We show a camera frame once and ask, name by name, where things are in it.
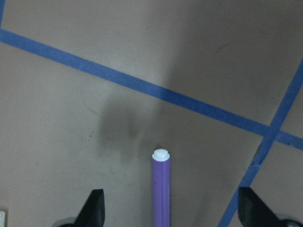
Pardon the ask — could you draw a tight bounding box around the purple pen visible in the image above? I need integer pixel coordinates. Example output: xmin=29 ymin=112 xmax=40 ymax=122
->
xmin=151 ymin=148 xmax=171 ymax=227

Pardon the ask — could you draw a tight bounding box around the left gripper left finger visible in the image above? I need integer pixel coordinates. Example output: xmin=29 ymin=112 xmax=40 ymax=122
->
xmin=73 ymin=189 xmax=105 ymax=227

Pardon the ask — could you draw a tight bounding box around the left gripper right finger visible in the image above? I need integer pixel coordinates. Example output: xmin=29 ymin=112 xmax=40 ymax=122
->
xmin=238 ymin=187 xmax=284 ymax=227

